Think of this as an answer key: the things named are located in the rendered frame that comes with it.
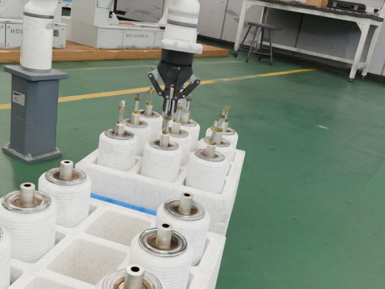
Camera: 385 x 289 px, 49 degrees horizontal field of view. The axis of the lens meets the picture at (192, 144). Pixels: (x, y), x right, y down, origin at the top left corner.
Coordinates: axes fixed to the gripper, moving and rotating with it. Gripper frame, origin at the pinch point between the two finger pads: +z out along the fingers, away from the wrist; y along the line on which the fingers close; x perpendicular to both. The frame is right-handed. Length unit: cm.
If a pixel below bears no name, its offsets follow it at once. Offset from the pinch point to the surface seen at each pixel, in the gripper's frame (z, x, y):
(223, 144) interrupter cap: 9.8, -4.7, -16.4
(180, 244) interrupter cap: 9.7, 44.2, 0.7
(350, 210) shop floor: 35, -23, -72
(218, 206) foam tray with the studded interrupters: 19.0, 13.0, -13.2
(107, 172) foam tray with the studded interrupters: 17.4, 3.6, 12.9
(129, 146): 11.4, -0.1, 8.5
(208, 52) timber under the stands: 31, -386, -81
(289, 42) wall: 12, -482, -212
